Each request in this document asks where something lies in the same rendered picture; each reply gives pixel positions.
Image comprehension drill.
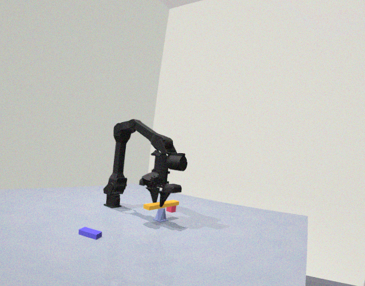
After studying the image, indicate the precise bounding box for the light blue wedge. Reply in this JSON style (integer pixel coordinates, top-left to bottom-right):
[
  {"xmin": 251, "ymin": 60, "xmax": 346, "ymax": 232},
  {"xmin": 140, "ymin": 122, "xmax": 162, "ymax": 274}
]
[{"xmin": 153, "ymin": 208, "xmax": 167, "ymax": 223}]

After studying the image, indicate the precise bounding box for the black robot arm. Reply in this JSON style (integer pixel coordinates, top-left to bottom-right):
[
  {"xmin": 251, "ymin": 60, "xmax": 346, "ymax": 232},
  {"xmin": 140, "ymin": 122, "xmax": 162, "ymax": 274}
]
[{"xmin": 103, "ymin": 119, "xmax": 187, "ymax": 208}]

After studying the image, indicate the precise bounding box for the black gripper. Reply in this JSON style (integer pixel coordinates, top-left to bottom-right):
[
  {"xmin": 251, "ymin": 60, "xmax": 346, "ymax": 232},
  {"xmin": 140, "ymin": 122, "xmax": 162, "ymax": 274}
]
[{"xmin": 146, "ymin": 167, "xmax": 182, "ymax": 207}]

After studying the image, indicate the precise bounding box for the orange bar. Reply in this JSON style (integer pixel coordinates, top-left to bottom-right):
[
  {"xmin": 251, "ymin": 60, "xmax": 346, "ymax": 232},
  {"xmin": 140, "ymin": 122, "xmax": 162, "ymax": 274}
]
[{"xmin": 143, "ymin": 200, "xmax": 179, "ymax": 210}]

